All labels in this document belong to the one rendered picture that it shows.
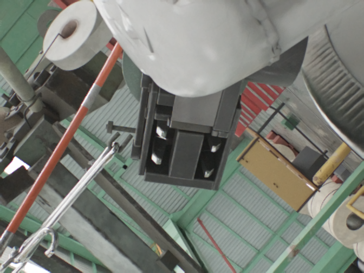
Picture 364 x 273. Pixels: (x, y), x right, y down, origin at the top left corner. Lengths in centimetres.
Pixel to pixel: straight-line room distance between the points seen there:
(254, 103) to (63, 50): 458
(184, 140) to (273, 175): 1010
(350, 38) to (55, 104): 88
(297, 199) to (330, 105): 1049
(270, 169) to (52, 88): 935
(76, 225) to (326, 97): 86
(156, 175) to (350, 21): 27
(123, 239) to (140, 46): 111
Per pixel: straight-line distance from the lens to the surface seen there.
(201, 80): 17
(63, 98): 128
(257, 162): 1034
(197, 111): 45
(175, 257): 128
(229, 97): 44
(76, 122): 76
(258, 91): 552
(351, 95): 51
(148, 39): 18
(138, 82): 61
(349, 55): 56
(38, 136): 124
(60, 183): 124
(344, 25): 62
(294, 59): 44
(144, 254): 132
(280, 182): 1069
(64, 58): 117
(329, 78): 55
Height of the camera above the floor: 143
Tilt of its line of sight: 2 degrees up
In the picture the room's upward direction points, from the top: 140 degrees counter-clockwise
